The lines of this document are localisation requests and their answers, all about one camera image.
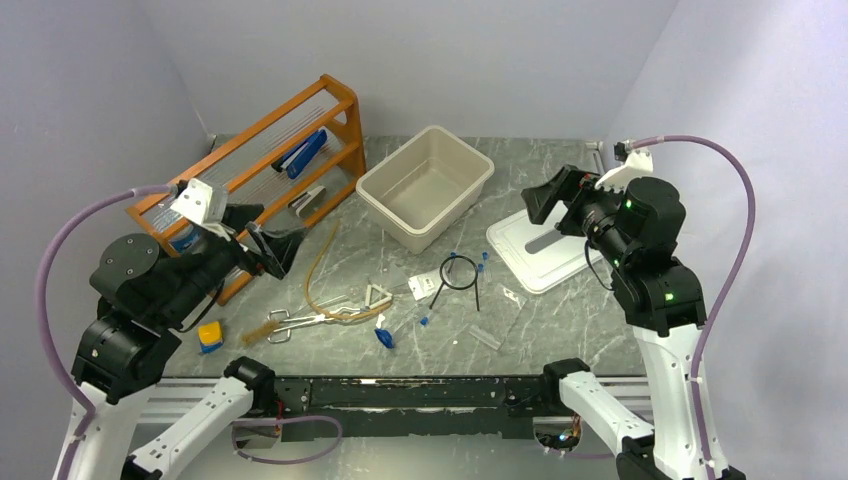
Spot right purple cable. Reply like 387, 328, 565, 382
629, 135, 758, 480

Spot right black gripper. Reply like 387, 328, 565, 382
521, 162, 633, 266

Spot blue white roll on shelf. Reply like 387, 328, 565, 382
168, 223, 201, 256

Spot white clay triangle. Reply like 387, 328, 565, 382
363, 283, 393, 311

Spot blue stapler on shelf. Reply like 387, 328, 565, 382
271, 128, 328, 180

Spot beige plastic bin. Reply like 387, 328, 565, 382
356, 125, 495, 255

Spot clear plastic funnel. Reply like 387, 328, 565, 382
375, 264, 409, 295

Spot grey white device on shelf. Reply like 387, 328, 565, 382
288, 185, 327, 219

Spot metal crucible tongs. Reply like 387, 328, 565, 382
264, 296, 362, 344

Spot yellow blue block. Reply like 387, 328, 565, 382
196, 321, 224, 354

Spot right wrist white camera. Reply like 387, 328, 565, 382
594, 140, 654, 193

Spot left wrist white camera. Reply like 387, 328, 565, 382
169, 178, 228, 225

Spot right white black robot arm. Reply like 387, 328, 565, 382
521, 166, 741, 479

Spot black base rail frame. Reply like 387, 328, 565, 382
135, 374, 654, 442

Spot white bin lid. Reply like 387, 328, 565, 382
486, 202, 587, 295

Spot wrist white camera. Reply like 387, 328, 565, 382
169, 178, 228, 225
594, 140, 654, 193

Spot white plastic packet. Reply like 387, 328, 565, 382
407, 269, 441, 301

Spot tan rubber tubing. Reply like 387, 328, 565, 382
302, 221, 393, 324

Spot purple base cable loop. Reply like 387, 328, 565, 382
230, 414, 344, 466

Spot black wire tripod stand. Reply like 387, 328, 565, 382
428, 254, 480, 312

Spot small clear plastic bag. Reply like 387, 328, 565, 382
498, 285, 527, 309

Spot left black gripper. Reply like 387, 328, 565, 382
158, 201, 309, 323

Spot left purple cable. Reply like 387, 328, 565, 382
34, 184, 180, 480

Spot orange wooden shelf rack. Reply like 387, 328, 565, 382
125, 73, 368, 307

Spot clear test tube rack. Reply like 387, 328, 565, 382
468, 325, 503, 351

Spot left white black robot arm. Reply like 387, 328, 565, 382
54, 205, 306, 479

